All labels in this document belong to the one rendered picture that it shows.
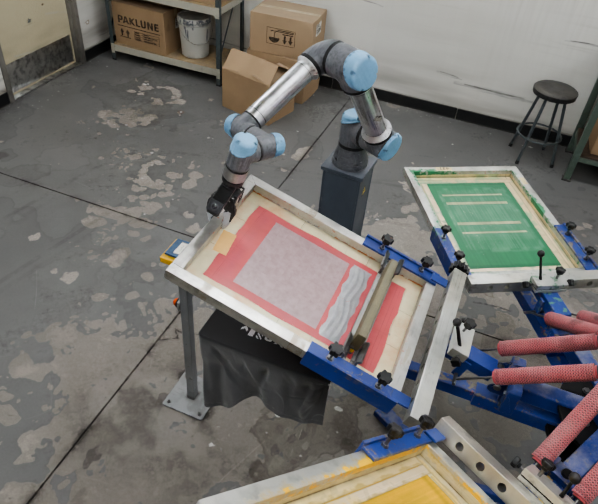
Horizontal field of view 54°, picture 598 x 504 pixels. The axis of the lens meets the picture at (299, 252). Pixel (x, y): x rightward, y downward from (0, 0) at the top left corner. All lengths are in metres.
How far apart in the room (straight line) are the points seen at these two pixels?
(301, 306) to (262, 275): 0.16
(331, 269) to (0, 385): 1.90
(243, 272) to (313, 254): 0.29
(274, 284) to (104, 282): 1.92
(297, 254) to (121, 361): 1.49
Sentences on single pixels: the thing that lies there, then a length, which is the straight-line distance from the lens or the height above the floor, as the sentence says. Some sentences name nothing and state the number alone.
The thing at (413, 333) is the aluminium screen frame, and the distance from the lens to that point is 1.96.
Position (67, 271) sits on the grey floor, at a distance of 3.78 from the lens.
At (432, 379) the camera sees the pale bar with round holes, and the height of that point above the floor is 1.10.
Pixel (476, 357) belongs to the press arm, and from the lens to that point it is 1.97.
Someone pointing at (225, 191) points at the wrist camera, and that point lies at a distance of 1.86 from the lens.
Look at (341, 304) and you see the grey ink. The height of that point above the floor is 1.12.
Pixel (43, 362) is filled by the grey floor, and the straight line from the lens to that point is 3.33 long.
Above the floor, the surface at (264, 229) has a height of 1.21.
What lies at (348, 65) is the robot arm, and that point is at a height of 1.75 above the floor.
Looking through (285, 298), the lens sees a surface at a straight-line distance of 1.87.
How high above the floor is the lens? 2.49
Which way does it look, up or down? 41 degrees down
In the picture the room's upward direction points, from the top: 6 degrees clockwise
